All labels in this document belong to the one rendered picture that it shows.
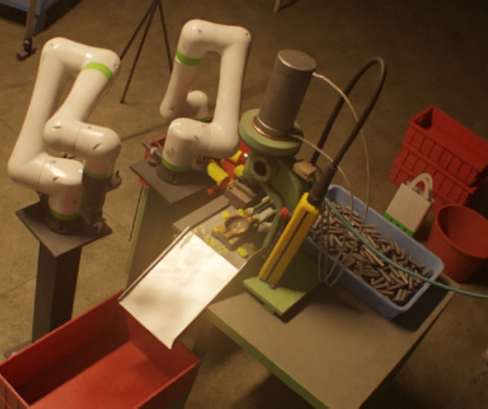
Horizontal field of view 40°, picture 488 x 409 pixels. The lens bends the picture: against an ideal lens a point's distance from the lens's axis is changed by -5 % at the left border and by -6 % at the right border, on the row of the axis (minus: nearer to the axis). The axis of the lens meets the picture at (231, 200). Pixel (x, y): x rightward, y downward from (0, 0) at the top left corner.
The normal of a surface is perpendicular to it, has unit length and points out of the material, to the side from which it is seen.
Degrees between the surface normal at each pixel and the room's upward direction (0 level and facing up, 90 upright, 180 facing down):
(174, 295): 30
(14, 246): 0
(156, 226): 90
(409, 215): 85
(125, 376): 0
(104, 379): 0
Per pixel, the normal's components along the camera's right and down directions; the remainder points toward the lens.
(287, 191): -0.62, 0.37
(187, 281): -0.09, -0.45
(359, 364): 0.25, -0.73
